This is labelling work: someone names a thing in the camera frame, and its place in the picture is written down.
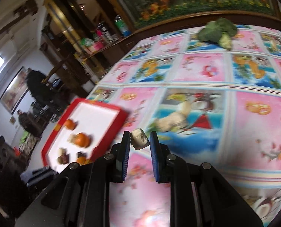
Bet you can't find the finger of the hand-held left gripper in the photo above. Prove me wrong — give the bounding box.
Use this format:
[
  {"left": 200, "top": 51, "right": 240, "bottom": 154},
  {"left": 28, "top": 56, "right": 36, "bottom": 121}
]
[{"left": 26, "top": 166, "right": 59, "bottom": 185}]

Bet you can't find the green leafy vegetable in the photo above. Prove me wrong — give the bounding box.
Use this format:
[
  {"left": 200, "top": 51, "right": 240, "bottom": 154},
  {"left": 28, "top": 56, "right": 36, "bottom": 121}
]
[{"left": 197, "top": 17, "right": 238, "bottom": 51}]

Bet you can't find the green bag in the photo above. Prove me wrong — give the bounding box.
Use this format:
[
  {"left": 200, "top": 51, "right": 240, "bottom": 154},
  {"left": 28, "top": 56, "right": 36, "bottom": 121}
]
[{"left": 80, "top": 37, "right": 94, "bottom": 48}]

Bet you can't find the red tray with white inside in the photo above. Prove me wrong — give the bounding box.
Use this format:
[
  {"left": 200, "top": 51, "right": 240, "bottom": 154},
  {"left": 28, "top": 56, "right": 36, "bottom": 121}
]
[{"left": 41, "top": 98, "right": 129, "bottom": 174}]

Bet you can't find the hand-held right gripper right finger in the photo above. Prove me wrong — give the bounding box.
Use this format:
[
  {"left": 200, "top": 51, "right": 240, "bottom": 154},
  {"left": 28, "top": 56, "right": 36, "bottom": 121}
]
[{"left": 149, "top": 131, "right": 265, "bottom": 227}]

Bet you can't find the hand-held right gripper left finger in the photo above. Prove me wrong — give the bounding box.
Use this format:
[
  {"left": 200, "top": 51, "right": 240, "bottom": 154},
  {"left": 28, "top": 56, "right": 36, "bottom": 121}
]
[{"left": 15, "top": 131, "right": 131, "bottom": 227}]

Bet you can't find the black thermos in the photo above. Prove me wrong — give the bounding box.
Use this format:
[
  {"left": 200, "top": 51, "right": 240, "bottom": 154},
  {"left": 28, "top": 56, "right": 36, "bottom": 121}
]
[{"left": 100, "top": 22, "right": 114, "bottom": 42}]

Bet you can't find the pink printed tablecloth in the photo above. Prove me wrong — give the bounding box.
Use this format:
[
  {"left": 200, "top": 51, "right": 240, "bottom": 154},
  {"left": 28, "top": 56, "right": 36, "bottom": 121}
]
[{"left": 86, "top": 25, "right": 281, "bottom": 227}]

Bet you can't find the dark wooden sideboard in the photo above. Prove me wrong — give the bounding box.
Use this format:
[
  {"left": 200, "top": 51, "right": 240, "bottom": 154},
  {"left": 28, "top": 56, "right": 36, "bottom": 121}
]
[{"left": 79, "top": 26, "right": 141, "bottom": 86}]

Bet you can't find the framed wall painting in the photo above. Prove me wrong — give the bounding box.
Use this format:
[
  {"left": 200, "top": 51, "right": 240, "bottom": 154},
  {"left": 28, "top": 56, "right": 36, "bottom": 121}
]
[{"left": 0, "top": 66, "right": 31, "bottom": 114}]

